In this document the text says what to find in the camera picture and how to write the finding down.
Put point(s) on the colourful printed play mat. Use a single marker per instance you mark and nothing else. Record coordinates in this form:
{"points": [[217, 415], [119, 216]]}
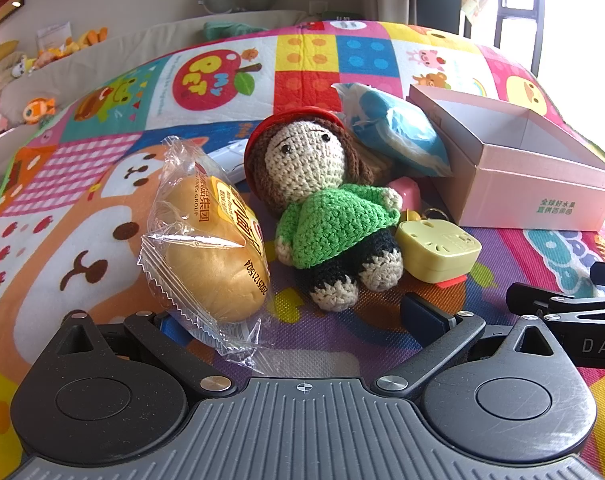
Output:
{"points": [[82, 170]]}

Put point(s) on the yellow banana plush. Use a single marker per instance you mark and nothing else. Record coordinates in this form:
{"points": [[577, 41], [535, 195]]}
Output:
{"points": [[0, 57]]}

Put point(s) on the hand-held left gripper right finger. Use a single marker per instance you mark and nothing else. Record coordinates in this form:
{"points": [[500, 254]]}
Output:
{"points": [[418, 314]]}

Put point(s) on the bread bun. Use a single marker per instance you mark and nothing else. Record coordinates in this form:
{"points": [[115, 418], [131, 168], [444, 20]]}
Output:
{"points": [[207, 260]]}

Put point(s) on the white card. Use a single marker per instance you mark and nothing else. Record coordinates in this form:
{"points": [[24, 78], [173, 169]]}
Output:
{"points": [[55, 35]]}

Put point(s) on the orange fish plush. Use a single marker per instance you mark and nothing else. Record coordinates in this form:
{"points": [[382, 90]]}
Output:
{"points": [[40, 110]]}

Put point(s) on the crochet doll green sweater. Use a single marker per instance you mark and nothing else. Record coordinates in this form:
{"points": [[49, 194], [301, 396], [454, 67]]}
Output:
{"points": [[332, 220]]}

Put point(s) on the red plastic tab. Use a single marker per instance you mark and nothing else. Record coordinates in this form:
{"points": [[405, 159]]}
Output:
{"points": [[452, 281]]}

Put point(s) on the pink pig toy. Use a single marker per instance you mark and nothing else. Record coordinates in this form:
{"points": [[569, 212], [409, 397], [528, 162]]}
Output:
{"points": [[407, 192]]}

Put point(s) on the hanging pale yellow cloth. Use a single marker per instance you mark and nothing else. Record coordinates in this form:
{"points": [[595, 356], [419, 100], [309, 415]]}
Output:
{"points": [[473, 0]]}

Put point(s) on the teal cloth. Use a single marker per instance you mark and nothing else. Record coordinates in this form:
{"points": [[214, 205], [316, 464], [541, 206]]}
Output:
{"points": [[232, 30]]}

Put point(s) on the black window frame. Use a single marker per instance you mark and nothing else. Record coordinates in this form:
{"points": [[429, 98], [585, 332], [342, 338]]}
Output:
{"points": [[520, 11]]}

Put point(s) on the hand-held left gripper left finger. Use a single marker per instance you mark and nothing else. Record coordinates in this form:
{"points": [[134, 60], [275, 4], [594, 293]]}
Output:
{"points": [[174, 332]]}

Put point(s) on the yellow orange plush toys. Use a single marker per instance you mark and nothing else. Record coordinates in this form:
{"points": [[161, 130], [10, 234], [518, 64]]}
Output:
{"points": [[77, 45]]}

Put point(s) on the white power adapter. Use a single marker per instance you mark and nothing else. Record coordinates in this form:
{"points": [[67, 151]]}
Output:
{"points": [[230, 160]]}

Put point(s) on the pink cardboard box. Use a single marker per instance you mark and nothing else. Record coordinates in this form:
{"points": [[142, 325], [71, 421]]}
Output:
{"points": [[532, 195]]}

